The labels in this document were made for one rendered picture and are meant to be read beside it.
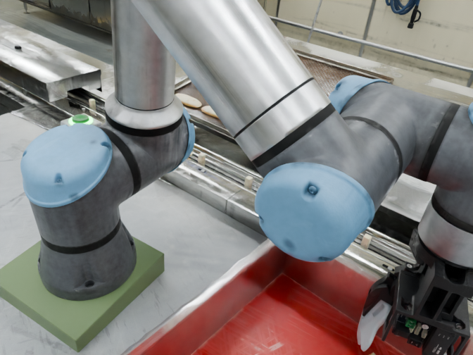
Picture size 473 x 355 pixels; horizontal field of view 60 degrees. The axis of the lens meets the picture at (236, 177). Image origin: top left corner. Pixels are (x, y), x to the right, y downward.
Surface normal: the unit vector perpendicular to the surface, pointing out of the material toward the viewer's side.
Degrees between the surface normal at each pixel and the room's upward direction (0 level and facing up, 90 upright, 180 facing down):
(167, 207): 0
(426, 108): 24
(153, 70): 98
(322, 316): 0
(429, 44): 90
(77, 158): 11
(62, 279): 77
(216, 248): 0
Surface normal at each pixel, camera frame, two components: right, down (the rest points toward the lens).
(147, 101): 0.24, 0.67
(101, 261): 0.58, 0.26
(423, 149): -0.55, 0.26
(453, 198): -0.93, 0.14
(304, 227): -0.58, 0.47
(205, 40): -0.30, 0.26
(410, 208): -0.02, -0.75
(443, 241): -0.79, 0.27
